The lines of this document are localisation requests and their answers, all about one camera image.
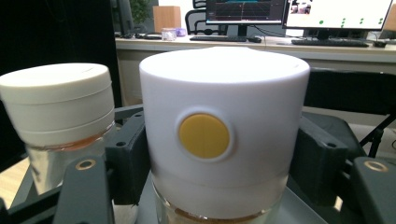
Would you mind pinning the black computer mouse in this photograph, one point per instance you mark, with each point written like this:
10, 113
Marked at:
254, 39
379, 44

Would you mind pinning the clear plastic container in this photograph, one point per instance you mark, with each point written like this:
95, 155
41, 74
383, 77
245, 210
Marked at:
168, 34

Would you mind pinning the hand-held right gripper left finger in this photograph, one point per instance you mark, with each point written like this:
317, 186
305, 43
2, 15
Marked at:
90, 189

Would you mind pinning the beige office desk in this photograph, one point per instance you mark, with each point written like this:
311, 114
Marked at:
342, 54

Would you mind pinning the black office chair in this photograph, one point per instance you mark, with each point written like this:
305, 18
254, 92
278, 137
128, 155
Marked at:
194, 21

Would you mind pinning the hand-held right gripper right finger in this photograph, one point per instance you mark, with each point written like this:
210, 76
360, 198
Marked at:
320, 168

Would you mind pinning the monitor with white screen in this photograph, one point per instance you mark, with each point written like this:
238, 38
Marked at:
337, 14

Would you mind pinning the purple container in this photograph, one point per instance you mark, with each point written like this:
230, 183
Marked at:
181, 32

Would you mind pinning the brown cardboard box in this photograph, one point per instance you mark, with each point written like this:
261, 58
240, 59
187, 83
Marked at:
166, 18

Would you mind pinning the green plant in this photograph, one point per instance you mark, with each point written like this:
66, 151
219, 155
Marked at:
140, 11

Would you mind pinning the dark grey corner rack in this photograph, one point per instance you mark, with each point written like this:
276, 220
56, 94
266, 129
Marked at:
306, 213

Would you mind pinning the glass jar with yellow-button lid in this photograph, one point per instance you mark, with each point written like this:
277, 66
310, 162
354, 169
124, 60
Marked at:
255, 102

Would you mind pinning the monitor with dark graph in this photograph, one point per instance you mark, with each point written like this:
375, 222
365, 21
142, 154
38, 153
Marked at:
244, 11

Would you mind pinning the black keyboard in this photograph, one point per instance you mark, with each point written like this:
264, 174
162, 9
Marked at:
330, 43
218, 39

